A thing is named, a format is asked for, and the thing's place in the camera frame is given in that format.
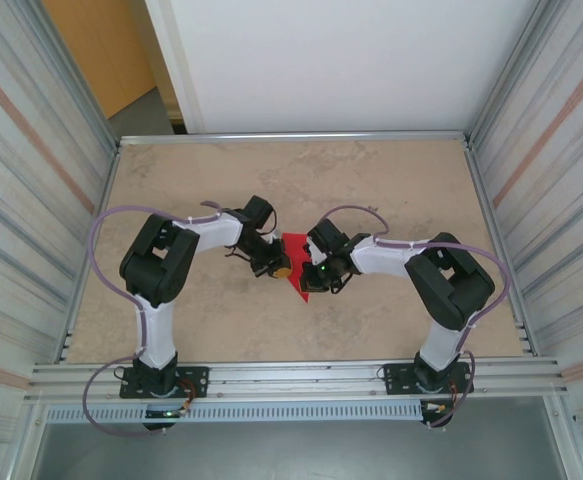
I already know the white door frame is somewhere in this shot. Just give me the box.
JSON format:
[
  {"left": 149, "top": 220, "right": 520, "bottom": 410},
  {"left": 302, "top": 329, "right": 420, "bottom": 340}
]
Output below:
[{"left": 143, "top": 0, "right": 207, "bottom": 135}]

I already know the aluminium upright post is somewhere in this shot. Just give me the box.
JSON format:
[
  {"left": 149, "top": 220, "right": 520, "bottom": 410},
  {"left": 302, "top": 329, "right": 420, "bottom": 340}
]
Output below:
[
  {"left": 469, "top": 0, "right": 555, "bottom": 146},
  {"left": 35, "top": 0, "right": 121, "bottom": 151}
]

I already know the red orange wire bundle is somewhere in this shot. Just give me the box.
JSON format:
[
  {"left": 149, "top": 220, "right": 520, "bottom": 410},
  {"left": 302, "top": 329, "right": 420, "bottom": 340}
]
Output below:
[
  {"left": 178, "top": 378, "right": 198, "bottom": 416},
  {"left": 435, "top": 382, "right": 460, "bottom": 416}
]

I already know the wide aluminium mounting rail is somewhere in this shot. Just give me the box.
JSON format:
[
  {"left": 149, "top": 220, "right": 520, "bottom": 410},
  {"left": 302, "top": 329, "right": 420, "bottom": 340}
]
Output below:
[{"left": 29, "top": 357, "right": 570, "bottom": 404}]

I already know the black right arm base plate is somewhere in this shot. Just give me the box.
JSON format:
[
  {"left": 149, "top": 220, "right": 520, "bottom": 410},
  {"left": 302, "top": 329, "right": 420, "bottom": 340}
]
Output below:
[{"left": 381, "top": 360, "right": 474, "bottom": 396}]

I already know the black electronics module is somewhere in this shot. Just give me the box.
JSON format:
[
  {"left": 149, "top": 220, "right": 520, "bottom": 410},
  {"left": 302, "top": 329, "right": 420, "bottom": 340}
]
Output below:
[
  {"left": 419, "top": 399, "right": 455, "bottom": 431},
  {"left": 142, "top": 405, "right": 180, "bottom": 434}
]

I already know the aluminium table crossbar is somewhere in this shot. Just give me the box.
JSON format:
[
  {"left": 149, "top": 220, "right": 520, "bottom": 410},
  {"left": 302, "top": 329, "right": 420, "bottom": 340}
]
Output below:
[{"left": 118, "top": 130, "right": 472, "bottom": 147}]

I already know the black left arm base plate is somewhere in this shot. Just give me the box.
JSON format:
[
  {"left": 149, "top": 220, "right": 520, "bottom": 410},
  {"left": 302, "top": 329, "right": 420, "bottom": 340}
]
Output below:
[{"left": 119, "top": 366, "right": 210, "bottom": 400}]

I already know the orange wooden door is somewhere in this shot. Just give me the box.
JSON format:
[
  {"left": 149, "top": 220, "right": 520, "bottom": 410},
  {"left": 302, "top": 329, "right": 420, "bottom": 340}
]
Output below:
[{"left": 40, "top": 0, "right": 160, "bottom": 120}]

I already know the red paper sheet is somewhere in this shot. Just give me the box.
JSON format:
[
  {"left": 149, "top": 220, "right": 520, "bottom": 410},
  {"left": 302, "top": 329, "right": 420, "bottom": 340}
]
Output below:
[{"left": 280, "top": 232, "right": 322, "bottom": 305}]

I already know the grey slotted cable duct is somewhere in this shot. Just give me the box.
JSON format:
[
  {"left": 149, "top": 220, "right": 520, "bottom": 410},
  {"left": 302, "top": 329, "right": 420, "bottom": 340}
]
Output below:
[{"left": 44, "top": 402, "right": 425, "bottom": 424}]

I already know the aluminium table side rail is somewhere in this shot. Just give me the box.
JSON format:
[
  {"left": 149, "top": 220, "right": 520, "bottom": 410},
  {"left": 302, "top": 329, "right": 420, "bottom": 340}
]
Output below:
[
  {"left": 55, "top": 139, "right": 122, "bottom": 364},
  {"left": 463, "top": 137, "right": 537, "bottom": 357}
]

